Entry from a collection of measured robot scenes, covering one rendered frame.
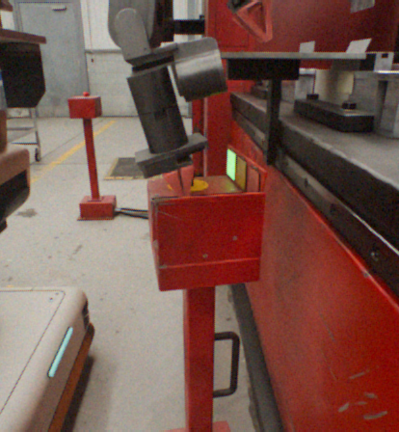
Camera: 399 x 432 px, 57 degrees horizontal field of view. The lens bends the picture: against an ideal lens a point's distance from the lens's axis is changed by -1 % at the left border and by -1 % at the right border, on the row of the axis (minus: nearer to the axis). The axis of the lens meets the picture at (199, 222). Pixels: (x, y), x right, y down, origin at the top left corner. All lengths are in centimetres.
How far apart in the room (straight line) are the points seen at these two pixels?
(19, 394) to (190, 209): 67
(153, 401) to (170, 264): 80
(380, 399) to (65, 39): 807
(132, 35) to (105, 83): 760
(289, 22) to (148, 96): 126
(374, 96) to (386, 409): 48
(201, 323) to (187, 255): 20
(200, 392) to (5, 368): 52
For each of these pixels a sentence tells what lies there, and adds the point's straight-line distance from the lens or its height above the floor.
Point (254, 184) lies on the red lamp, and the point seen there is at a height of 81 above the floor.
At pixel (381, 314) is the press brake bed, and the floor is 74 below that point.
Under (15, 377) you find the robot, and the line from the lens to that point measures 106.
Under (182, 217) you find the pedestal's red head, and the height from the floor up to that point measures 78.
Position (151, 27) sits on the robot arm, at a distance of 50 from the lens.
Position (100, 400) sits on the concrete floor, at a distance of 133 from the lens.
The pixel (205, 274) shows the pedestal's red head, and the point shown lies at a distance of 57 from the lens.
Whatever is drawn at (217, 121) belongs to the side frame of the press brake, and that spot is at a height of 75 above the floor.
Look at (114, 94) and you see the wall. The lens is 808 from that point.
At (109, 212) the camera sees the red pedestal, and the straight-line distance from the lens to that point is 259.
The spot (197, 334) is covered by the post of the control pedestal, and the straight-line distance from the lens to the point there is 72.
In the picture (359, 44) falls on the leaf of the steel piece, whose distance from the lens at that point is 89.
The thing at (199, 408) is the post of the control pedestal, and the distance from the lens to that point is 86.
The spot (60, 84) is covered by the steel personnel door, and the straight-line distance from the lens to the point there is 830.
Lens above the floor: 98
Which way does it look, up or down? 23 degrees down
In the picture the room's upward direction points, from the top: straight up
